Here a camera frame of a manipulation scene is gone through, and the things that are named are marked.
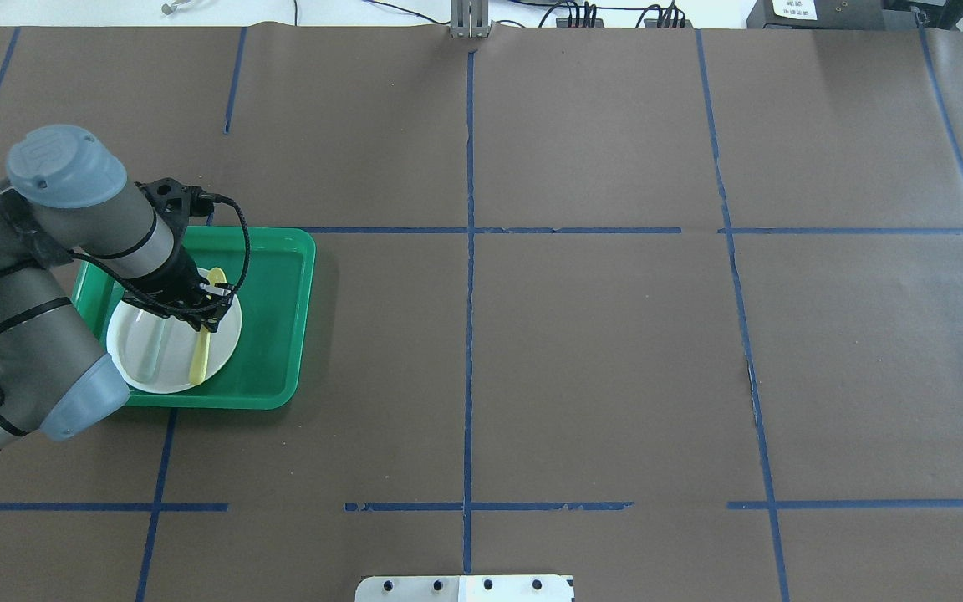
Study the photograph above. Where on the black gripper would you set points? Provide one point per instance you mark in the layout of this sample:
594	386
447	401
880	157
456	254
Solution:
180	275

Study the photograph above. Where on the yellow plastic spoon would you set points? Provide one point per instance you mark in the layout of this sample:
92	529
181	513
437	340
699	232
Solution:
201	352

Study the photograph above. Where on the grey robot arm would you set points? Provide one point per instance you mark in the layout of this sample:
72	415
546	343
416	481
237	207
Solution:
65	198

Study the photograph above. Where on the pale green plastic fork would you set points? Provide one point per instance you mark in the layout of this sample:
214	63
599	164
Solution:
150	358

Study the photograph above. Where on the white round plate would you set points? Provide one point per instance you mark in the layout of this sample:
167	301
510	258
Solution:
126	335

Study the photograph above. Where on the black power strip left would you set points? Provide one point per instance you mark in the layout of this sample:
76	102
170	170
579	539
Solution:
583	15

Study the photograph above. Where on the black power strip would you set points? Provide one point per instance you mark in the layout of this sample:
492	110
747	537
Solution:
583	15
663	16

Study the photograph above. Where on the black power strip right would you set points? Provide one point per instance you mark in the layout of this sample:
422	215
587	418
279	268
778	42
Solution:
663	16

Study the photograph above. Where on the black computer box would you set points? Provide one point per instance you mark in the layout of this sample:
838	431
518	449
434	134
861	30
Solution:
829	15

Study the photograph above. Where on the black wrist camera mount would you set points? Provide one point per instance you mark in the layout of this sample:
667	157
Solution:
178	204

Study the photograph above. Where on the aluminium frame post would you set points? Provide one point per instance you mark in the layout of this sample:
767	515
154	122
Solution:
470	19

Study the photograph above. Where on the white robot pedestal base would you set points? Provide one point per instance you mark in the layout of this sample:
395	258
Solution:
485	587

